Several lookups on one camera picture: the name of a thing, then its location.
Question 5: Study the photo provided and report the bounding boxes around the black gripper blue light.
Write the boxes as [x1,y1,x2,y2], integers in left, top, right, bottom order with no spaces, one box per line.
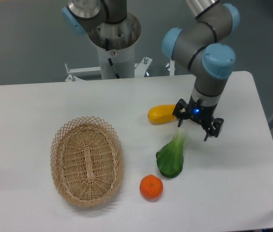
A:
[172,99,224,141]

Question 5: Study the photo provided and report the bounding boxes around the green bok choy vegetable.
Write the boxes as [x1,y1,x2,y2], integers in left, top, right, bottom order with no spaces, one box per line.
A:
[156,128,187,178]

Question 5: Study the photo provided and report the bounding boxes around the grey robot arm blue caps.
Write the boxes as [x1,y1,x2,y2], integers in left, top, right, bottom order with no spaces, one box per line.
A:
[61,0,240,137]

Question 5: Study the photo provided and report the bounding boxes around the yellow mango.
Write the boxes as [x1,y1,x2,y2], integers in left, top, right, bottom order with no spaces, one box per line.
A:
[148,104,176,125]

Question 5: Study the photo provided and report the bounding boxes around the orange tangerine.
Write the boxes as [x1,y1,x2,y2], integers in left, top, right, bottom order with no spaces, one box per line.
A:
[139,174,164,199]

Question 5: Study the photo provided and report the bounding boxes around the woven wicker basket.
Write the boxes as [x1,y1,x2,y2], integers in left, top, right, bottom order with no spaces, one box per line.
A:
[50,116,124,207]

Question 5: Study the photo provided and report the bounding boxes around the white metal base frame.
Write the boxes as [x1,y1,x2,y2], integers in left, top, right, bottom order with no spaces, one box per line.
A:
[64,57,177,82]

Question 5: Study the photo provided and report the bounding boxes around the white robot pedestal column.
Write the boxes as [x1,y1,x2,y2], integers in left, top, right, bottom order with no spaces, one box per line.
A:
[88,13,141,80]

